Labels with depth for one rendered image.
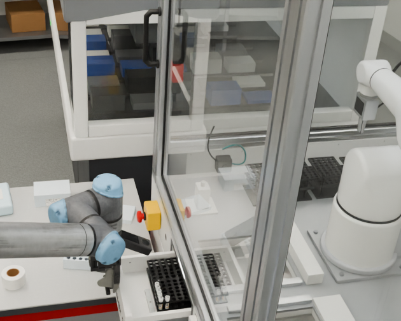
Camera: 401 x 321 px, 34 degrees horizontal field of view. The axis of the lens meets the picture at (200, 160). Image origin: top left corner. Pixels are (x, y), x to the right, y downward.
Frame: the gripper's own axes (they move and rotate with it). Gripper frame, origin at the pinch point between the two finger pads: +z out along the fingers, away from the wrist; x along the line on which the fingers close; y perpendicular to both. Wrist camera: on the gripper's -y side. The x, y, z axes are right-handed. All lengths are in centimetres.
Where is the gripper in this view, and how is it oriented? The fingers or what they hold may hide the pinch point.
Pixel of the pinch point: (115, 283)
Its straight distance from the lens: 189.0
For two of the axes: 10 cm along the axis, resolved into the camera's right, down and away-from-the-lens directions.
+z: -0.7, 8.4, 5.4
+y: -9.7, 0.7, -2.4
